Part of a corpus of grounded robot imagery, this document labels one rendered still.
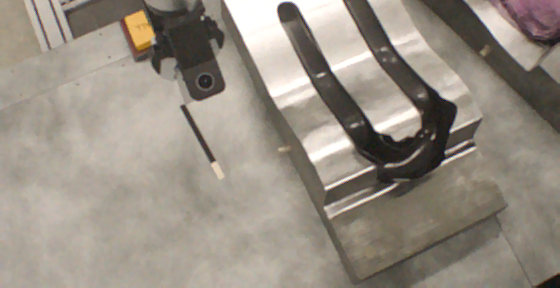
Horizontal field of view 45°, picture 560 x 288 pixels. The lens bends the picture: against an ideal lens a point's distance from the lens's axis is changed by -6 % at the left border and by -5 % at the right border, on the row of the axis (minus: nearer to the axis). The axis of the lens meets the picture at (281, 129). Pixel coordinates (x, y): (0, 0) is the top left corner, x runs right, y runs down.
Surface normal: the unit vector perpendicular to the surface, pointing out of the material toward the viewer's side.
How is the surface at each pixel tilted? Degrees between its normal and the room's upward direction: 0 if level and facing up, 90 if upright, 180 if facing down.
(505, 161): 0
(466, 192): 0
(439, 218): 0
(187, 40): 29
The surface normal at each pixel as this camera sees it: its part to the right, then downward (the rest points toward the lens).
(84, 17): 0.04, -0.35
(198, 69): 0.19, 0.13
